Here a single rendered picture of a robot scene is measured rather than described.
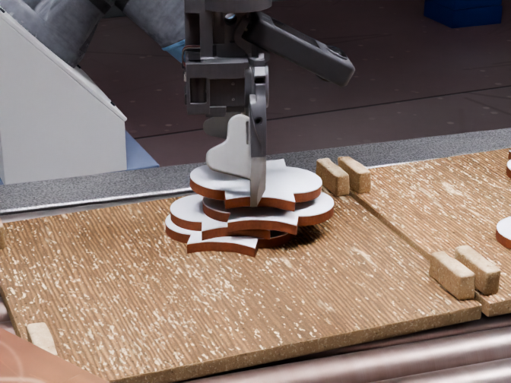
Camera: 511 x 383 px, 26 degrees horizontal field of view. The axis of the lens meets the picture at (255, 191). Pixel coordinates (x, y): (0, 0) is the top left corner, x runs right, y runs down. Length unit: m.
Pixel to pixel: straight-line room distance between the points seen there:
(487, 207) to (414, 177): 0.11
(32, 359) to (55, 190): 0.61
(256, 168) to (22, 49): 0.46
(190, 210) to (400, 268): 0.23
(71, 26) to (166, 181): 0.28
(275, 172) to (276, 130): 3.11
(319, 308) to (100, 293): 0.21
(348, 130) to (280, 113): 0.33
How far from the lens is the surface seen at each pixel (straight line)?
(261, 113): 1.08
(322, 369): 0.97
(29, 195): 1.35
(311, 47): 1.10
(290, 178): 1.16
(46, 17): 1.51
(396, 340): 1.04
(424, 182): 1.32
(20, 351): 0.77
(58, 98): 1.47
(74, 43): 1.53
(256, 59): 1.09
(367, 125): 4.37
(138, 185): 1.36
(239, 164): 1.09
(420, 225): 1.20
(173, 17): 1.52
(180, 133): 4.26
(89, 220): 1.22
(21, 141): 1.48
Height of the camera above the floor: 1.43
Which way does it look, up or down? 23 degrees down
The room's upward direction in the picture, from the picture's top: straight up
